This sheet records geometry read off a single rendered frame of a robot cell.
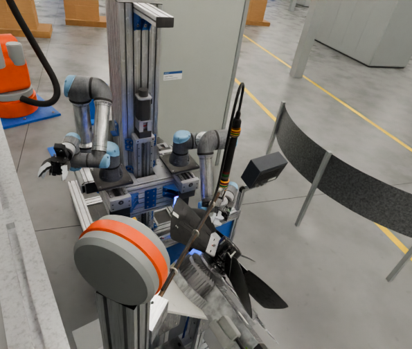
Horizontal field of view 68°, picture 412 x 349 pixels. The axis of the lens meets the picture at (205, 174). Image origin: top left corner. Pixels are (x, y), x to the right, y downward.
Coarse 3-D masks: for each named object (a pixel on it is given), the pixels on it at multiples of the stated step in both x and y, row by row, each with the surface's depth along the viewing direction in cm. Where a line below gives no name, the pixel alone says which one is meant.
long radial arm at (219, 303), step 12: (216, 288) 133; (216, 300) 131; (228, 300) 130; (204, 312) 131; (216, 312) 129; (228, 312) 126; (240, 312) 130; (240, 324) 122; (240, 336) 120; (252, 336) 119; (252, 348) 117
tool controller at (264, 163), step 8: (256, 160) 199; (264, 160) 201; (272, 160) 203; (280, 160) 205; (248, 168) 202; (256, 168) 195; (264, 168) 196; (272, 168) 200; (280, 168) 207; (248, 176) 204; (256, 176) 197; (264, 176) 201; (272, 176) 210; (248, 184) 206; (256, 184) 205
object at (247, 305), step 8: (232, 256) 130; (232, 264) 129; (232, 272) 129; (240, 272) 114; (232, 280) 128; (240, 280) 117; (240, 288) 119; (240, 296) 120; (248, 296) 110; (248, 304) 112; (248, 312) 114
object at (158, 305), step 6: (156, 300) 81; (162, 300) 81; (150, 306) 79; (156, 306) 79; (162, 306) 79; (150, 312) 78; (156, 312) 78; (162, 312) 78; (150, 318) 77; (156, 318) 77; (162, 318) 80; (150, 324) 75; (156, 324) 77; (150, 330) 74; (156, 330) 79; (150, 336) 76; (150, 342) 78
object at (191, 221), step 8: (176, 200) 132; (176, 208) 129; (184, 208) 132; (184, 216) 130; (192, 216) 134; (184, 224) 128; (192, 224) 131; (176, 232) 122; (184, 232) 126; (200, 232) 133; (208, 232) 137; (176, 240) 121; (184, 240) 125; (200, 240) 132; (208, 240) 136; (192, 248) 128; (200, 248) 131
